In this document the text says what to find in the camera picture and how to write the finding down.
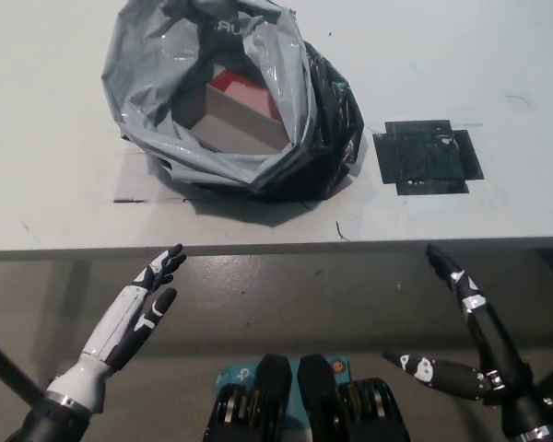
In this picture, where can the black tape patch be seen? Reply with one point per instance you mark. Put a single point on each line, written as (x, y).
(424, 156)

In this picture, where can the small grey rectangular basket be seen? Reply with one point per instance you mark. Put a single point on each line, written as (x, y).
(239, 129)

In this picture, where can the grey black plastic bag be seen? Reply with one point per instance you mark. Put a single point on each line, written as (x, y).
(133, 92)

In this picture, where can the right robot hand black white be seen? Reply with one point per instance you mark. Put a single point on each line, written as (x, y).
(488, 340)

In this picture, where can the pink red box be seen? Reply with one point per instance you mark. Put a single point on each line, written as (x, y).
(249, 92)

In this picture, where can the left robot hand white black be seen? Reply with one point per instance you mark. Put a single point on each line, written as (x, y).
(120, 317)

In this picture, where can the robot torso black teal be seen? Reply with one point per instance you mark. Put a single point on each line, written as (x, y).
(313, 396)

